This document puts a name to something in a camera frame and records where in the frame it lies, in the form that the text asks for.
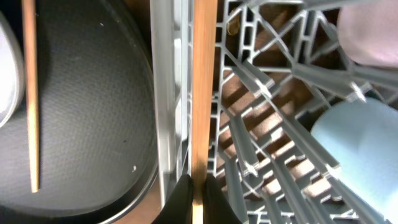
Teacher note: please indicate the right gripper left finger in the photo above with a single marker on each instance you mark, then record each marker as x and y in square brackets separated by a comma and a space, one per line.
[178, 208]

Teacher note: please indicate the grey dishwasher rack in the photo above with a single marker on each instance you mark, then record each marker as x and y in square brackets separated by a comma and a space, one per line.
[278, 67]

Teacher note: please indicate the wooden chopstick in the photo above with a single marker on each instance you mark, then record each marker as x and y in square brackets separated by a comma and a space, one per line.
[204, 33]
[31, 91]

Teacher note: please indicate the pink cup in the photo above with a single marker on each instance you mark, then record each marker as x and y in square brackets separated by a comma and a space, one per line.
[367, 33]

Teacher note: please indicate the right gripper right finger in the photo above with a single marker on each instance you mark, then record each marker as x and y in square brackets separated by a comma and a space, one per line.
[216, 208]

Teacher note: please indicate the blue cup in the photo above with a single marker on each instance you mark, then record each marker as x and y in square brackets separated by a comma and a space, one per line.
[362, 137]

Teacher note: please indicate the grey plate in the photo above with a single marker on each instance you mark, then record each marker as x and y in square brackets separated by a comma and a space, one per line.
[12, 72]

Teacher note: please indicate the round black tray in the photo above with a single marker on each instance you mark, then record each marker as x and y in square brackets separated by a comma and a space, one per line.
[98, 144]

